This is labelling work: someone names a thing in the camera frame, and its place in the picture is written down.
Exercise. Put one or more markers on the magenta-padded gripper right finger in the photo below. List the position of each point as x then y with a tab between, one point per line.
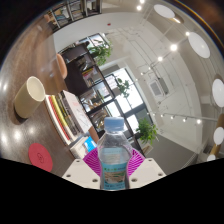
146	172

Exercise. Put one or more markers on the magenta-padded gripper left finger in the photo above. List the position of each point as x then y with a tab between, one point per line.
80	173

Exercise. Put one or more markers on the clear water bottle blue cap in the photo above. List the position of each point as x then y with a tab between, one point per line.
114	160

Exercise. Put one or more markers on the blue-covered book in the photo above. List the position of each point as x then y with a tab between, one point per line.
90	145

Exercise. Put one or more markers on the green potted plants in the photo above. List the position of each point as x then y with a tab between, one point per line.
146	131

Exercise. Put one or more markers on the flat round red coaster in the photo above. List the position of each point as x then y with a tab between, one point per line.
40	157

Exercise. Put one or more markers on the red-edged white book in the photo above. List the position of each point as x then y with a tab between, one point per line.
55	118

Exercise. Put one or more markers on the yellow-spined book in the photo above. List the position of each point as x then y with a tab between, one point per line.
60	115

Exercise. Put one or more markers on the white-covered book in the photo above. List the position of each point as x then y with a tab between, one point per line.
78	111

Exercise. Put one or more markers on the ceiling air conditioner unit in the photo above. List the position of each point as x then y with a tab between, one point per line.
158	87

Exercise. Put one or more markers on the cream paper cup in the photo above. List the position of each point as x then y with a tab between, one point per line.
28	98

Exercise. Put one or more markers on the dark open shelf unit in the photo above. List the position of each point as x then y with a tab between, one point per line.
78	71

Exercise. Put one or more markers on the orange chairs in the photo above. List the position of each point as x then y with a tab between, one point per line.
62	66

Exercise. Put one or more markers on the ceiling lights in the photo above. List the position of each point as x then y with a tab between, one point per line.
199	45

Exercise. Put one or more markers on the tall bookshelf with books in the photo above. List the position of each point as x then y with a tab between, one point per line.
71	11

